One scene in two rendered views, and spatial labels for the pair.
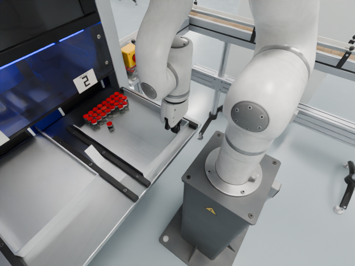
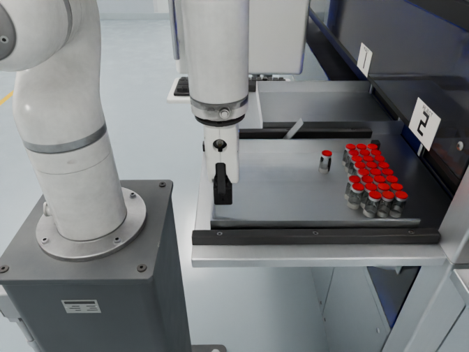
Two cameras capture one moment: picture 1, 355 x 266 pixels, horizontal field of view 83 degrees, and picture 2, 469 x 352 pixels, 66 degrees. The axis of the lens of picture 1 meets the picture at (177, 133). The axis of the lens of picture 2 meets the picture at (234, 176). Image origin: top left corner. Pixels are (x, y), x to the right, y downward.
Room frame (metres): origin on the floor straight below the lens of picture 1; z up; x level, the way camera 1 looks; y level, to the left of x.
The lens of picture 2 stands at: (0.87, -0.26, 1.31)
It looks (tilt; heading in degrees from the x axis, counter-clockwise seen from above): 36 degrees down; 145
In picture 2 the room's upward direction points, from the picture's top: straight up
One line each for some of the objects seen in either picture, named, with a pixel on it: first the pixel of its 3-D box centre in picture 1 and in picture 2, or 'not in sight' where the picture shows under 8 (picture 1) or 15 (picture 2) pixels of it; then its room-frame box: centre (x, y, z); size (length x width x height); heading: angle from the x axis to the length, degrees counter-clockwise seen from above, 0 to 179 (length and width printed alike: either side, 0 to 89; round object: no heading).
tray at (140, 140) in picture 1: (132, 126); (301, 181); (0.49, 0.17, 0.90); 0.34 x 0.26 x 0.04; 55
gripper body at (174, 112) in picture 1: (175, 105); (220, 139); (0.46, 0.01, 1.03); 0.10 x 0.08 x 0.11; 145
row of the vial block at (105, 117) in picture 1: (111, 112); (359, 177); (0.56, 0.26, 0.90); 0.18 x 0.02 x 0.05; 145
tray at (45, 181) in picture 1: (30, 179); (321, 105); (0.28, 0.45, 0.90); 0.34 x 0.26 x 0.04; 55
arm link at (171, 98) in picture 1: (176, 89); (219, 103); (0.47, 0.00, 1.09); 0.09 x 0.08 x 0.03; 145
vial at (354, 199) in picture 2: (125, 107); (355, 196); (0.59, 0.21, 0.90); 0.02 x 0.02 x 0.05
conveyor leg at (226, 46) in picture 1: (218, 85); not in sight; (1.31, -0.33, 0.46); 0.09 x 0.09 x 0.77; 55
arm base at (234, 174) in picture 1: (239, 155); (81, 181); (0.33, -0.19, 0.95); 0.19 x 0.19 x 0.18
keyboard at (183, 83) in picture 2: not in sight; (232, 85); (-0.14, 0.45, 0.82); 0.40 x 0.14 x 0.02; 53
